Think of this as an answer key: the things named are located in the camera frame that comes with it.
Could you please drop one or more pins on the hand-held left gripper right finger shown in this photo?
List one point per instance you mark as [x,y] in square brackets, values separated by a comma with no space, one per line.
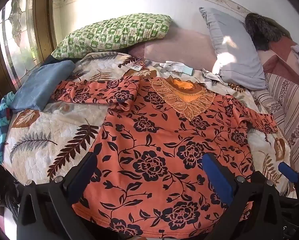
[219,180]

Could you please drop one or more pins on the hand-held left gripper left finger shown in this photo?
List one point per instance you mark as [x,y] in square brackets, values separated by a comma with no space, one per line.
[83,177]

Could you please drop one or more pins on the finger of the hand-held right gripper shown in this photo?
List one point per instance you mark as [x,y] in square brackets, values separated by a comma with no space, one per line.
[288,171]

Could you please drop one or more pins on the orange floral shirt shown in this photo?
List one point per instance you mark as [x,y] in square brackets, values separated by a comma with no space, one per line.
[152,142]

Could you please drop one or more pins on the leaf print quilt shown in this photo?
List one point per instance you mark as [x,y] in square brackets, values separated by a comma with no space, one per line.
[39,160]

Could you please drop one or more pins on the striped floral blanket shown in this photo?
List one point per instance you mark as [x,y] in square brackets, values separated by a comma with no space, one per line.
[289,105]

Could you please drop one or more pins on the blue folded cloth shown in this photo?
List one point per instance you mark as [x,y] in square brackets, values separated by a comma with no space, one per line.
[39,85]

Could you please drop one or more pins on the light blue packet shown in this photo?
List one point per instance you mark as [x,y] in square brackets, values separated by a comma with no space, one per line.
[188,70]

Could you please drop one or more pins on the pink patterned blanket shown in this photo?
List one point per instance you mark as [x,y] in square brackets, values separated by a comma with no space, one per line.
[282,55]

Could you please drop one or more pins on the grey pillow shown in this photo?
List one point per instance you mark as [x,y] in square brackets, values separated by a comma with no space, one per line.
[234,55]

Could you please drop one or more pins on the small red white packet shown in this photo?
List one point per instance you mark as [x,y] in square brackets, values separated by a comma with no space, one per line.
[139,64]

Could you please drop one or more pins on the pink bed sheet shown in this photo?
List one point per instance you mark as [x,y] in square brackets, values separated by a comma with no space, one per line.
[179,47]

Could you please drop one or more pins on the dark fur garment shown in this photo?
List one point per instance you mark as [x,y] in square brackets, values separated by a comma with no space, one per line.
[262,30]

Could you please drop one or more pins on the green patterned pillow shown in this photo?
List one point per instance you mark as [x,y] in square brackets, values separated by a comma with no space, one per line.
[109,35]

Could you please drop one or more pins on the stained glass window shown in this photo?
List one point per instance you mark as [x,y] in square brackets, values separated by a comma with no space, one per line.
[17,30]

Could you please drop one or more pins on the wooden window frame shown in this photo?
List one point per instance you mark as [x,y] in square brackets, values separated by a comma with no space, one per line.
[43,17]

